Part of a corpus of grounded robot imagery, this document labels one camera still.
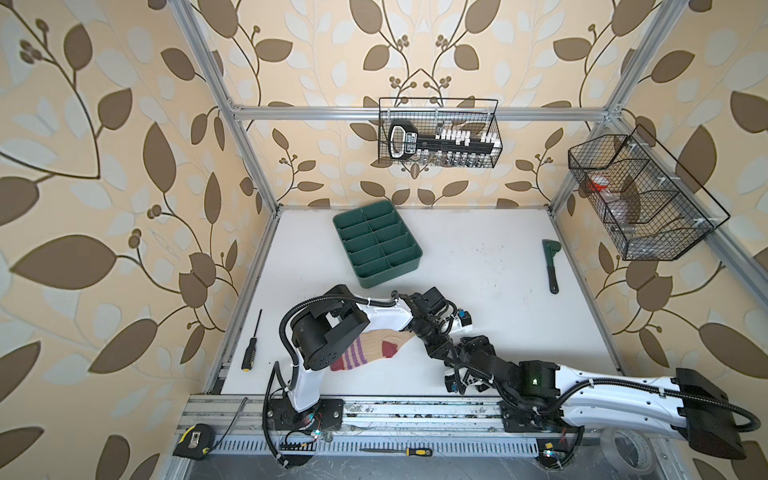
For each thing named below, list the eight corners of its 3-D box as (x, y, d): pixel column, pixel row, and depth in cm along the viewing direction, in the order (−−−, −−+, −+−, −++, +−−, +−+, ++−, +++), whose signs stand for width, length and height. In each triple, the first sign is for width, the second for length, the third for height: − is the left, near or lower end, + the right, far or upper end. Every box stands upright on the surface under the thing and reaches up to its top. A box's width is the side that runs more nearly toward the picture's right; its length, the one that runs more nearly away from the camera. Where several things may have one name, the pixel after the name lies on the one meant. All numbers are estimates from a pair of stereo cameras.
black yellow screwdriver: (243, 372, 84) (239, 369, 82) (261, 313, 96) (258, 309, 93) (249, 372, 84) (245, 369, 82) (267, 313, 96) (264, 309, 93)
